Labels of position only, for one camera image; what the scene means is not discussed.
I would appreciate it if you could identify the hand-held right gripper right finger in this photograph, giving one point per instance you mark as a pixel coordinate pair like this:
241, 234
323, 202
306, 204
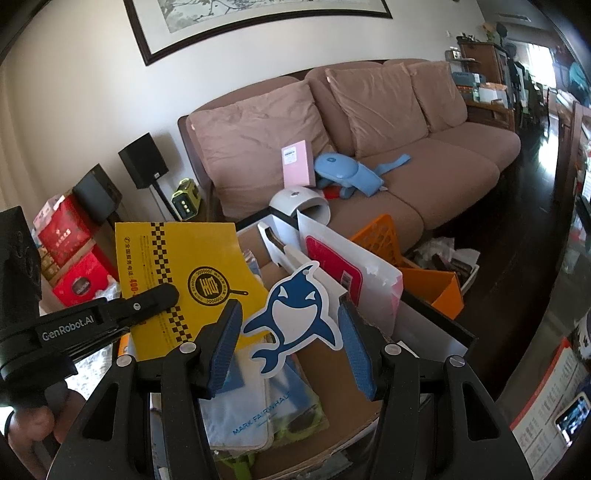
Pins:
358, 350

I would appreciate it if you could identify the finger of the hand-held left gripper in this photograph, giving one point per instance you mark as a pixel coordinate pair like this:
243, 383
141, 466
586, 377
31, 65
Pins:
147, 302

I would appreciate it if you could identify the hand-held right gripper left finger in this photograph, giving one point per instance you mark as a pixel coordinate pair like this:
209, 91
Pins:
224, 350

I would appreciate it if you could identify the yellow checkered card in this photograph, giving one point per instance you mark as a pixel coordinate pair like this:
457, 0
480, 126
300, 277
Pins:
184, 258

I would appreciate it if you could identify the white cardboard box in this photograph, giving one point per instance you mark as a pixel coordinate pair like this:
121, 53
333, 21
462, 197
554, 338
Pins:
351, 415

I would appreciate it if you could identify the blue whale paper tag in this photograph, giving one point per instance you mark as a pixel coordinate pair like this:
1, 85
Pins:
295, 314

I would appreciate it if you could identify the person's left hand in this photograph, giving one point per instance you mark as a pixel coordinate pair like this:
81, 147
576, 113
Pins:
37, 424

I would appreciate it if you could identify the red gift box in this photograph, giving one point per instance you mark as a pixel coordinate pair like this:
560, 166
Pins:
83, 281

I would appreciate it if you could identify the white bag red print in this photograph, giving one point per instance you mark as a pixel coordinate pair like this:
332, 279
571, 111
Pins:
332, 258

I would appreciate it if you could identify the red gift bag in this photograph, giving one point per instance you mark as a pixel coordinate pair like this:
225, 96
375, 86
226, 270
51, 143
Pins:
64, 235

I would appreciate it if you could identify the orange lattice crate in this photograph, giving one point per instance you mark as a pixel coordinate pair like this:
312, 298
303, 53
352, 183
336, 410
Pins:
434, 286

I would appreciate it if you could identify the lime green portable speaker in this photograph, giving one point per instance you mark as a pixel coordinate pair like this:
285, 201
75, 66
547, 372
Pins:
184, 203

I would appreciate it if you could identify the black speaker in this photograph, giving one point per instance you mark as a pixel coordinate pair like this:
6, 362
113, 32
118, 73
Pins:
143, 159
97, 194

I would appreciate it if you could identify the pink white carton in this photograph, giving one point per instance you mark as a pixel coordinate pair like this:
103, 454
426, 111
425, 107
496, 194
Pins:
46, 212

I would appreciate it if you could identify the crumpled plastic bags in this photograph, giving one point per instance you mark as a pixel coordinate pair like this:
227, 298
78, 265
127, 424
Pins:
443, 251

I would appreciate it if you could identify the white dome lamp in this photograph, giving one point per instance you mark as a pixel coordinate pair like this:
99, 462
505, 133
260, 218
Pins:
295, 201

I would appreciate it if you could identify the blue massager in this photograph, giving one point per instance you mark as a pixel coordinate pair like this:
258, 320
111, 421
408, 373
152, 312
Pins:
337, 168

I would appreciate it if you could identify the red-bordered printed sheet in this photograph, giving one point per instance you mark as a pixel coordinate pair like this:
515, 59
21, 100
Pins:
540, 406

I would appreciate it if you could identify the pink booklet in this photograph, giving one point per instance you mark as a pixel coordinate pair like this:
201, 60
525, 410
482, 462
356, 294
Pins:
298, 168

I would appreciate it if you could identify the brown sofa cushion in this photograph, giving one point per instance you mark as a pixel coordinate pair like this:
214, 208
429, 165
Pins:
438, 92
258, 138
374, 106

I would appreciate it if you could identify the brown sofa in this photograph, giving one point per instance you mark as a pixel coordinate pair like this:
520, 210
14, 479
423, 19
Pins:
461, 152

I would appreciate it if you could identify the smartphone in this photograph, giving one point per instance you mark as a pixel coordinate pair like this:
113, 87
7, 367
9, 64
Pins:
572, 415

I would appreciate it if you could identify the framed ink painting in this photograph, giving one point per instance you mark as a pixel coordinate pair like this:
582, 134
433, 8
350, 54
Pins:
254, 9

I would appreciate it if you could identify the wooden shelf cabinet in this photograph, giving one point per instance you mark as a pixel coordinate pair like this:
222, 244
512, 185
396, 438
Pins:
485, 60

